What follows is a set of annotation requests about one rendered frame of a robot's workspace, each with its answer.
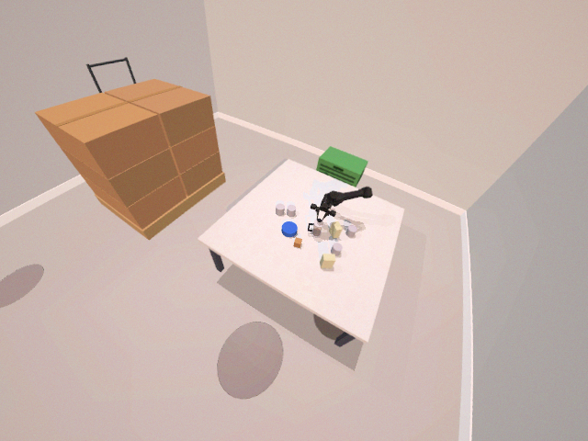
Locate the blue short cylinder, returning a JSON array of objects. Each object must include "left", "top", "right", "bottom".
[{"left": 281, "top": 221, "right": 298, "bottom": 237}]

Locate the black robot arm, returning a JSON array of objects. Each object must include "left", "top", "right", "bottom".
[{"left": 321, "top": 187, "right": 373, "bottom": 210}]

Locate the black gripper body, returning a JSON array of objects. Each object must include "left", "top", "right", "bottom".
[{"left": 311, "top": 199, "right": 336, "bottom": 217}]

